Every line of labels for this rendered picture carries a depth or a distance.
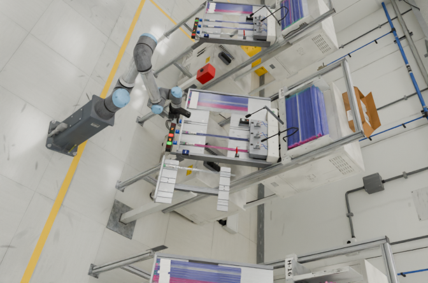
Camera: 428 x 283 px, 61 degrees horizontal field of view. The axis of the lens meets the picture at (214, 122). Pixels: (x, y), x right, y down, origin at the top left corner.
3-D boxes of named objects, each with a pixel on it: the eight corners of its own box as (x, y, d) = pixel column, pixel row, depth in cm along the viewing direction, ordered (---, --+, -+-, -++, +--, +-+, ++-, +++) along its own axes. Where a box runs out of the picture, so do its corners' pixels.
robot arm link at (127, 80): (109, 95, 254) (137, 40, 218) (116, 81, 265) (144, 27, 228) (125, 103, 258) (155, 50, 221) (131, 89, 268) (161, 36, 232)
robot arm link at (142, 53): (144, 53, 211) (165, 115, 245) (149, 43, 219) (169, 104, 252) (125, 55, 213) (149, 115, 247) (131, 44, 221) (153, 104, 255)
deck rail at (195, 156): (176, 157, 275) (176, 152, 270) (176, 155, 276) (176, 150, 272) (270, 169, 275) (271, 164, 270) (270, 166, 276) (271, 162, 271)
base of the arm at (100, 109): (93, 115, 248) (101, 109, 242) (95, 97, 256) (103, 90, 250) (112, 123, 258) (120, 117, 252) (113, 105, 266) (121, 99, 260)
